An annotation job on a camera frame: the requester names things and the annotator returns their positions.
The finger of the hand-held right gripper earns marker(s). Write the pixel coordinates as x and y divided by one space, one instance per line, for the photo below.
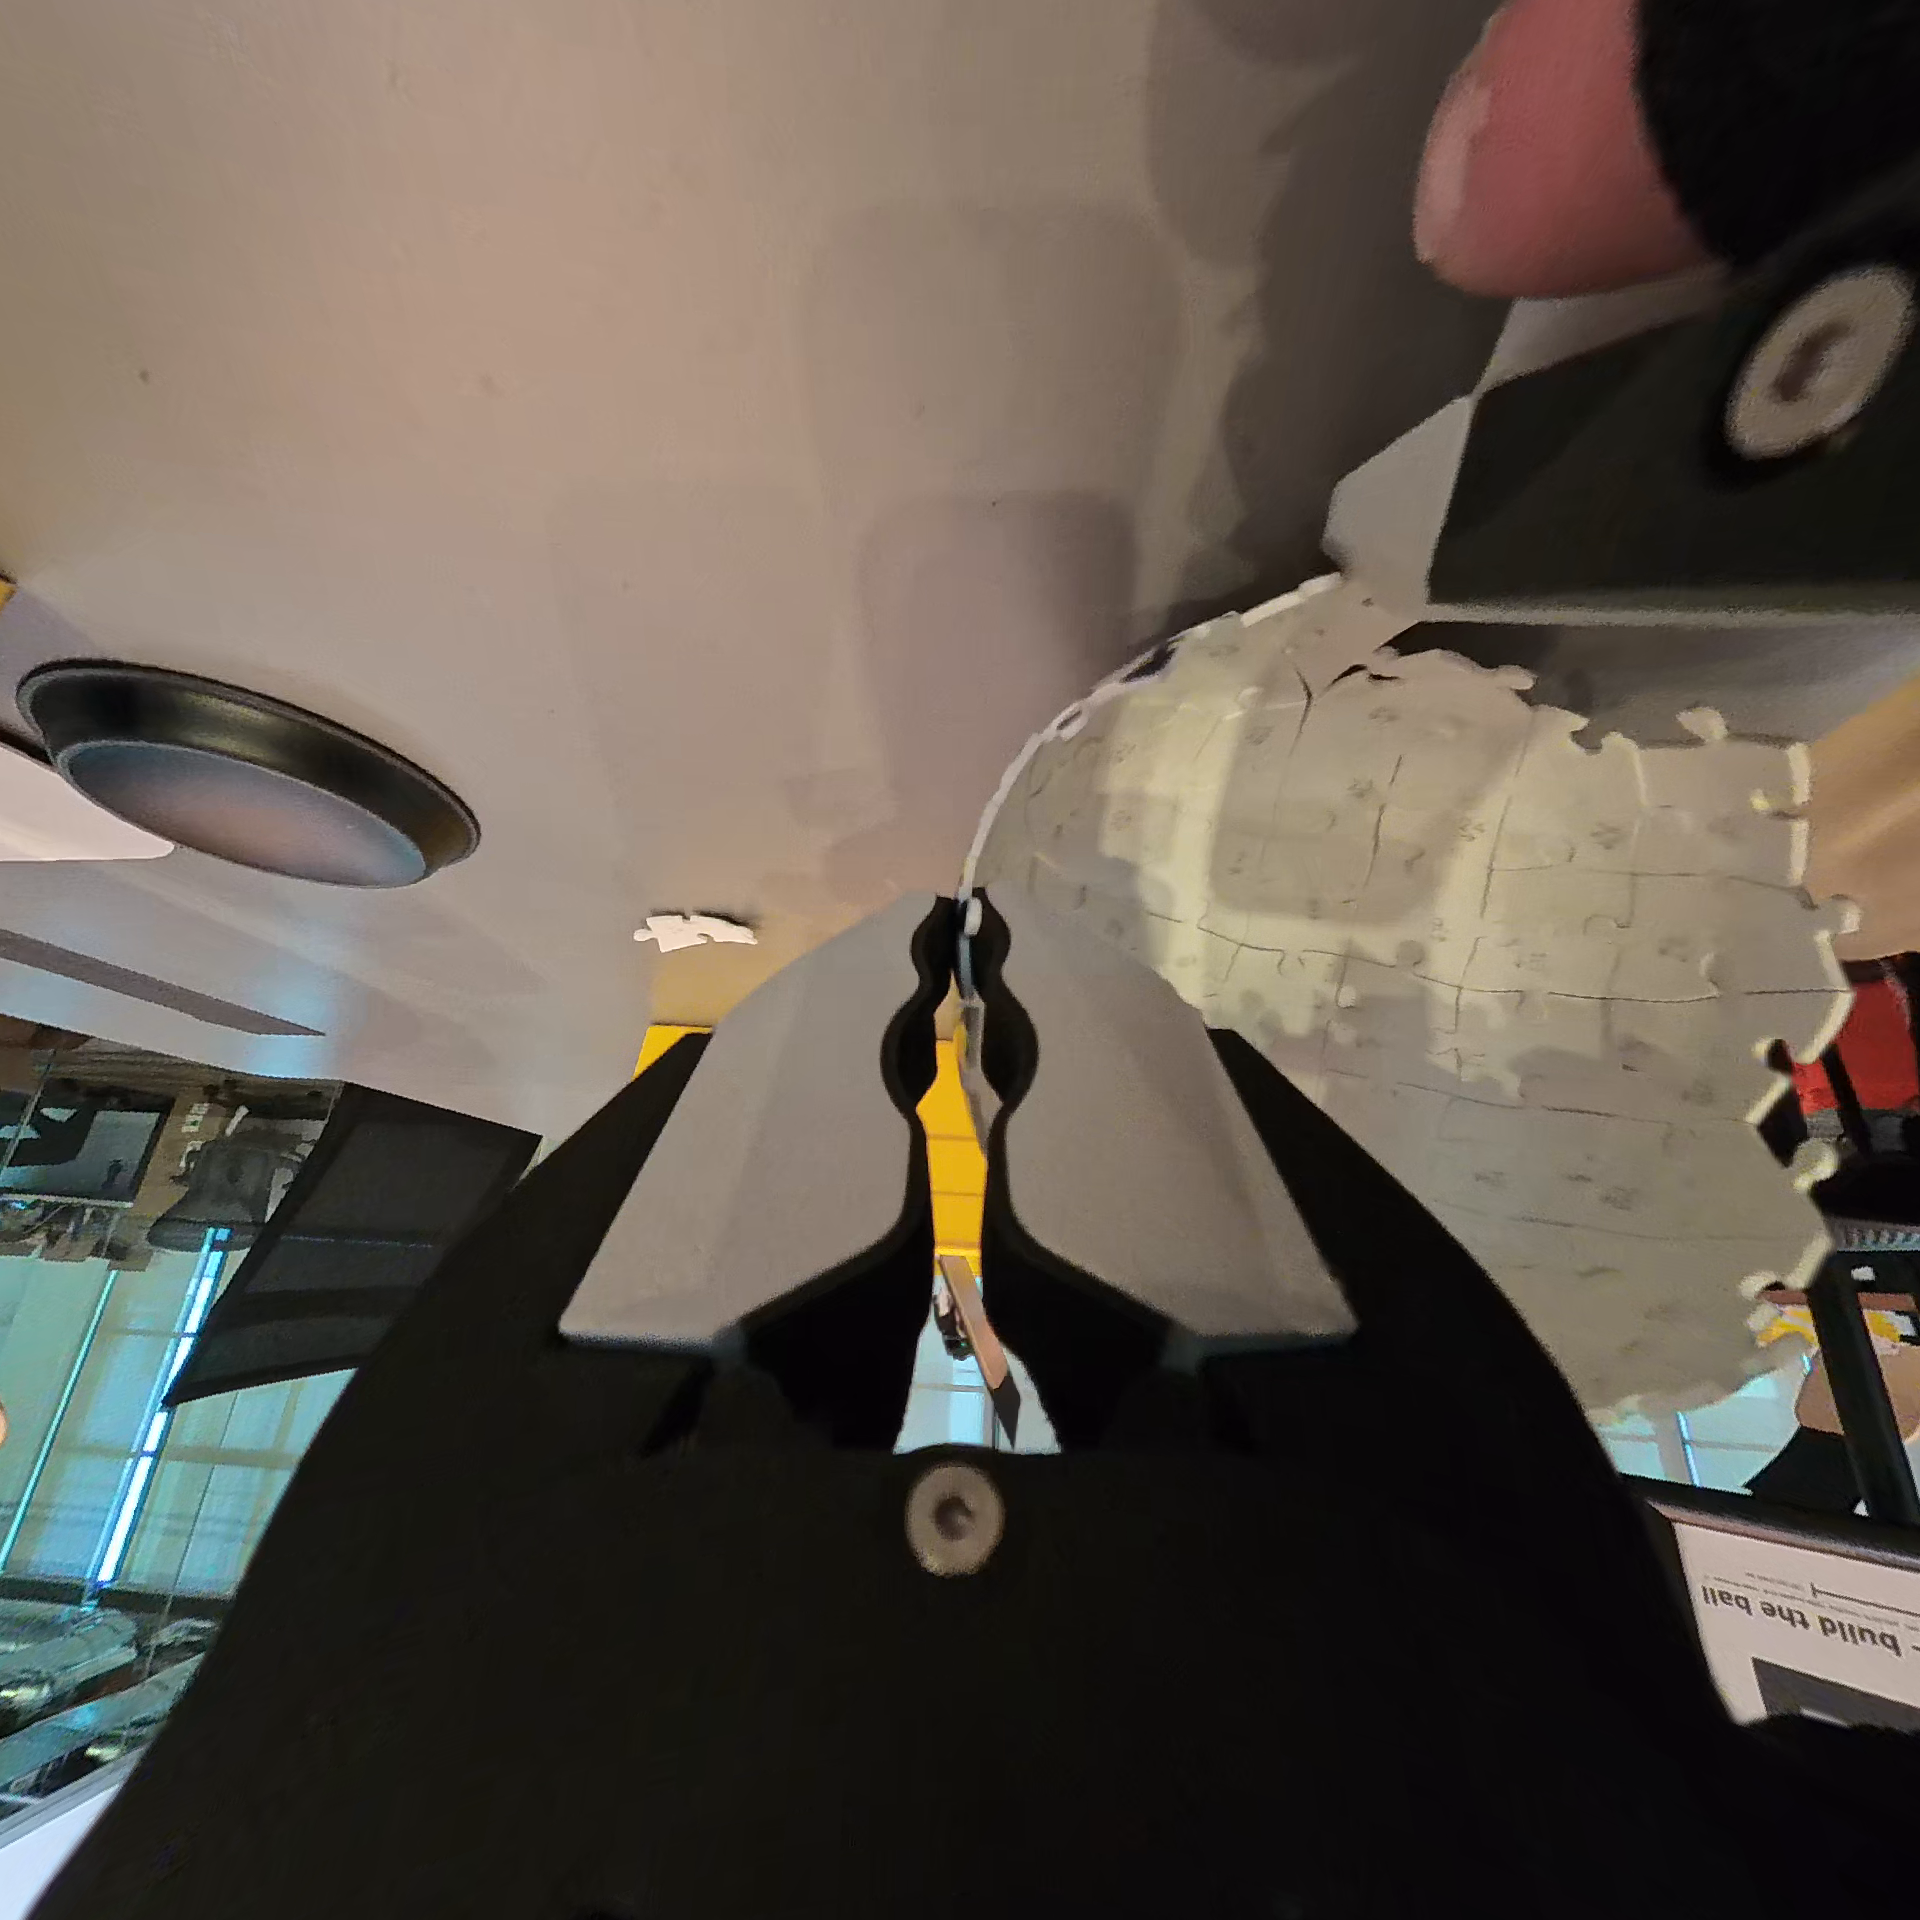
1389 513

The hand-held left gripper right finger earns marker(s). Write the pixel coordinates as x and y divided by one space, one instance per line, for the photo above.
1172 1204

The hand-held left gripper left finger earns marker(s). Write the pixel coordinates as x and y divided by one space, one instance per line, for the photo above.
750 1188

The partly built puzzle ball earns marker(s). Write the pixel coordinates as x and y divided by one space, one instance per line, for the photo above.
1427 979

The white puzzle piece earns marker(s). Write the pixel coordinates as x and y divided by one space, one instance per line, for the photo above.
696 933

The black round ball stand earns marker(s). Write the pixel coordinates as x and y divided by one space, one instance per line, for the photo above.
244 780

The person's right hand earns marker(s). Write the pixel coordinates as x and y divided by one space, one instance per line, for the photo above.
1546 150

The yellow box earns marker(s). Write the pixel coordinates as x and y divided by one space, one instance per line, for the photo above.
946 1155

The bronze bell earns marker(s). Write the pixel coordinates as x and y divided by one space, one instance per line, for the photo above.
207 1194

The orange padded panel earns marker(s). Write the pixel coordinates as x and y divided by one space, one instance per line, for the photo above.
1885 1046

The printed task sign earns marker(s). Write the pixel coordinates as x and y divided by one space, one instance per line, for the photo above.
1798 1603

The white stand base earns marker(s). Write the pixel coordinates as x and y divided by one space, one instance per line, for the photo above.
75 811

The cartoon wall poster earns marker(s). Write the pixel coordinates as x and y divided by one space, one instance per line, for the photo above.
1826 1394

